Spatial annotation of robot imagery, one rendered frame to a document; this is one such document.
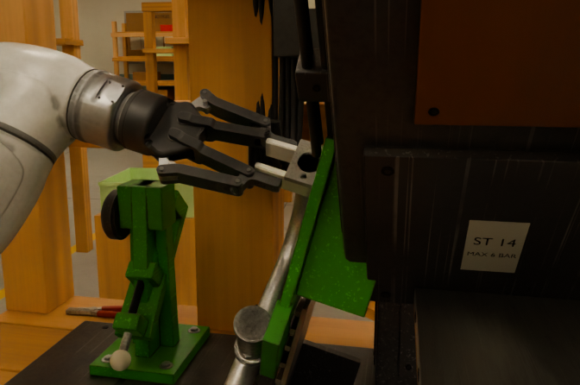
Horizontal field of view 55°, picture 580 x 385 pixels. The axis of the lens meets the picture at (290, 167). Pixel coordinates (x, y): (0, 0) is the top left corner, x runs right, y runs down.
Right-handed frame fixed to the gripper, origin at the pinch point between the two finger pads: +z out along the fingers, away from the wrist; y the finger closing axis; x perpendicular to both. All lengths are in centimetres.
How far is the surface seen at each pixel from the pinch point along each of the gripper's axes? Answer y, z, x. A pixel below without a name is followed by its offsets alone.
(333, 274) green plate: -12.4, 8.6, -4.2
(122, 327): -19.0, -17.0, 22.3
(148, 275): -11.3, -16.8, 21.6
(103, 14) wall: 632, -579, 709
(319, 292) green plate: -14.0, 7.8, -2.6
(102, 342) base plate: -19.6, -24.0, 37.1
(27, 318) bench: -19, -43, 49
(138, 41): 612, -497, 733
